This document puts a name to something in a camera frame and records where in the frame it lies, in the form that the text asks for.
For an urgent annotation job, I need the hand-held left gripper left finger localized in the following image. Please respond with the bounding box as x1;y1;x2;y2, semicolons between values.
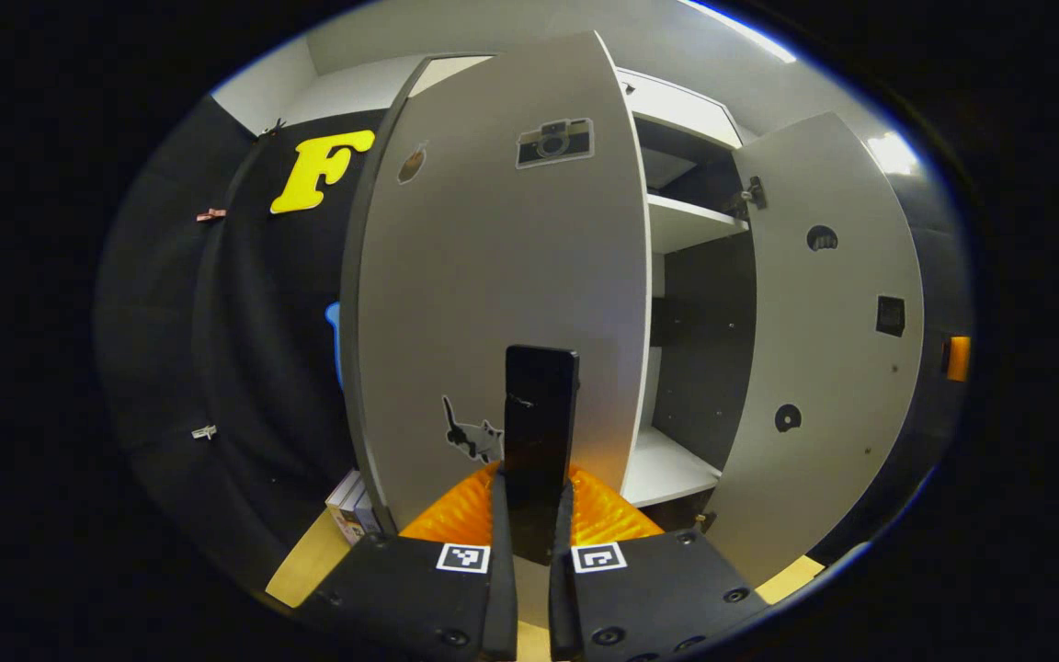
295;460;519;662

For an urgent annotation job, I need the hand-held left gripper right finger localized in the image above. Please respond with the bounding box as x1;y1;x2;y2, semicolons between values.
548;464;774;662

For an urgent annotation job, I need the beige cabinet door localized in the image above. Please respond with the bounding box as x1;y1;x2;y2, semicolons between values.
704;112;926;588
338;30;653;543

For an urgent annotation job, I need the black door handle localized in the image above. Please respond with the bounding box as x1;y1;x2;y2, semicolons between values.
502;345;581;566

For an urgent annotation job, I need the beige cabinet drawer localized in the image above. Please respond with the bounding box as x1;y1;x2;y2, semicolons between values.
617;69;744;150

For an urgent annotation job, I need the white cardboard box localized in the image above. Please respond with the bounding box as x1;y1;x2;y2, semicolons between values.
325;469;370;545

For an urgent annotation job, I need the short ceiling light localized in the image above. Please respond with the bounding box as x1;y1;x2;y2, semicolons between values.
865;131;921;176

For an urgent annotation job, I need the black backdrop cloth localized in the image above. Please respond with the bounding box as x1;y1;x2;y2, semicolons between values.
96;92;972;589

